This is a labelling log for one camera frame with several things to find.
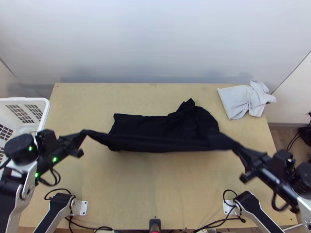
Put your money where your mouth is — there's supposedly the black t-shirt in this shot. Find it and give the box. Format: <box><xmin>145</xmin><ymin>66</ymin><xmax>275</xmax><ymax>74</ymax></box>
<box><xmin>80</xmin><ymin>97</ymin><xmax>249</xmax><ymax>156</ymax></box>

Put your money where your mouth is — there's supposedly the light grey t-shirt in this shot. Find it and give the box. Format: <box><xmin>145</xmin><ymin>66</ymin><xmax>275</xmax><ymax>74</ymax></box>
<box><xmin>217</xmin><ymin>79</ymin><xmax>278</xmax><ymax>121</ymax></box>

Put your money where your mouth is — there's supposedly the white laundry basket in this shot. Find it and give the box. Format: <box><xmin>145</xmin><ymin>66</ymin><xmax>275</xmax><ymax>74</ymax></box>
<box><xmin>0</xmin><ymin>97</ymin><xmax>51</xmax><ymax>170</ymax></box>

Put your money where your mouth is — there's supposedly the black bag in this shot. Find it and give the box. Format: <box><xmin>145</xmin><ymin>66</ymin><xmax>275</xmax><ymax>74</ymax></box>
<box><xmin>298</xmin><ymin>112</ymin><xmax>311</xmax><ymax>147</ymax></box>

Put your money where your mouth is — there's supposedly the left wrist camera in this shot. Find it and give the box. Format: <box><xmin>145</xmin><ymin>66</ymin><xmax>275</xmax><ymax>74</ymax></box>
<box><xmin>37</xmin><ymin>130</ymin><xmax>58</xmax><ymax>153</ymax></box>

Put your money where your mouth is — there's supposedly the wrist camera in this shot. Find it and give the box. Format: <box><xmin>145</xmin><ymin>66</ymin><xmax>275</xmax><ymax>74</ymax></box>
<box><xmin>37</xmin><ymin>130</ymin><xmax>58</xmax><ymax>153</ymax></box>
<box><xmin>274</xmin><ymin>150</ymin><xmax>294</xmax><ymax>173</ymax></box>

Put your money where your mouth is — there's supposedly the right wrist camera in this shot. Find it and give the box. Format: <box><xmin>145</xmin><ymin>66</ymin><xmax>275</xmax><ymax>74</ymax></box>
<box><xmin>274</xmin><ymin>150</ymin><xmax>294</xmax><ymax>173</ymax></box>

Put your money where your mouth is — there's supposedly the black cable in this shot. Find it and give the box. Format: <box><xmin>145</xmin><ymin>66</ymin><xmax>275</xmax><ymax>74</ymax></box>
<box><xmin>222</xmin><ymin>189</ymin><xmax>246</xmax><ymax>223</ymax></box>
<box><xmin>44</xmin><ymin>189</ymin><xmax>73</xmax><ymax>202</ymax></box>
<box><xmin>286</xmin><ymin>132</ymin><xmax>302</xmax><ymax>151</ymax></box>
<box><xmin>271</xmin><ymin>191</ymin><xmax>293</xmax><ymax>212</ymax></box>
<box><xmin>38</xmin><ymin>167</ymin><xmax>61</xmax><ymax>187</ymax></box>

